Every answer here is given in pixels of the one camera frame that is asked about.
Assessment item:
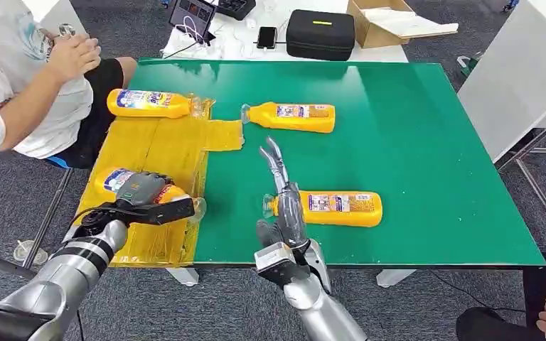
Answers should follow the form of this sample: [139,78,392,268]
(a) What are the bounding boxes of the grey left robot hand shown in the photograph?
[114,171,173,208]

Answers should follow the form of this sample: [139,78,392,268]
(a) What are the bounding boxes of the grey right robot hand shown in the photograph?
[256,136,311,250]

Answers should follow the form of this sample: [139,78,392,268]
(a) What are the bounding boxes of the orange drink bottle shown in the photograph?
[262,190,384,228]
[240,101,336,134]
[92,167,207,224]
[107,88,208,119]

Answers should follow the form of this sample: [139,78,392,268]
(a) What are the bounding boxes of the yellow plastic sheet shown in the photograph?
[74,96,246,269]

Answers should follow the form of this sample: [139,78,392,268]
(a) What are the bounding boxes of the white table foot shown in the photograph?
[166,267,200,287]
[376,269,417,288]

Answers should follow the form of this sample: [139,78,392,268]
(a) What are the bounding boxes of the metal leg chair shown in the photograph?
[0,143,75,279]

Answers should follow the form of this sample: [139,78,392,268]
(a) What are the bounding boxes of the green table mat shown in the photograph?
[127,58,546,269]

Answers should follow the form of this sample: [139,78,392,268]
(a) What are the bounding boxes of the black phone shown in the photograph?
[256,26,279,50]

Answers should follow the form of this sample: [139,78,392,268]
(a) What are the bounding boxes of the black zip case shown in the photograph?
[285,9,356,62]

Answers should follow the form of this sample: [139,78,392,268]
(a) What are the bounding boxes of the black tablet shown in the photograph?
[168,0,218,44]

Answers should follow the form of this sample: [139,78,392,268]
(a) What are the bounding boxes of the black plastic tray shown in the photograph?
[216,0,257,21]

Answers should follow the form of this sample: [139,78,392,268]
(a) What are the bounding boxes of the open cardboard box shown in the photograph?
[346,0,415,50]

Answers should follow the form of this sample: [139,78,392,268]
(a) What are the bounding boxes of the white board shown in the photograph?
[362,6,460,40]

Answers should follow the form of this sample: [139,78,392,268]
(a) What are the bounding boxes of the white side table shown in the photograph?
[456,0,546,257]

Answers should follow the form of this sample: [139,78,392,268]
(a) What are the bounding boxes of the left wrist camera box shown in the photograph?
[112,197,196,227]

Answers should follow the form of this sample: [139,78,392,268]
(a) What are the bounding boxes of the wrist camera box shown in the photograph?
[254,241,302,275]
[112,197,196,227]

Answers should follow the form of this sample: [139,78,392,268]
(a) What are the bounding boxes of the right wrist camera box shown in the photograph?
[254,241,302,275]

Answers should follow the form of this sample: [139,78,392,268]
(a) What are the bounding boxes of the white cable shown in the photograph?
[182,15,210,44]

